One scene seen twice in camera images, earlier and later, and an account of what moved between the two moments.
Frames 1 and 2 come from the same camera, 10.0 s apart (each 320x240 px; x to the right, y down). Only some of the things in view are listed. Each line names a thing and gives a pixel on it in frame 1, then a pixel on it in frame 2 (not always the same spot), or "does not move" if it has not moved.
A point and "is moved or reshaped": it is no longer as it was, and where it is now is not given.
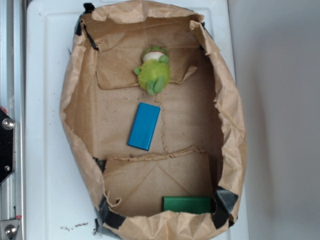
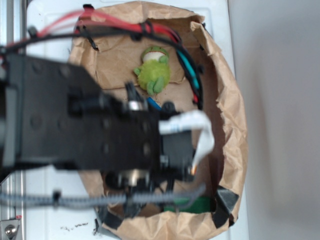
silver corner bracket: [8, 229] does not move
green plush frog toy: [154, 72] does not move
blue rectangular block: [144, 126] is moved or reshaped
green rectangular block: [187, 204] does not move
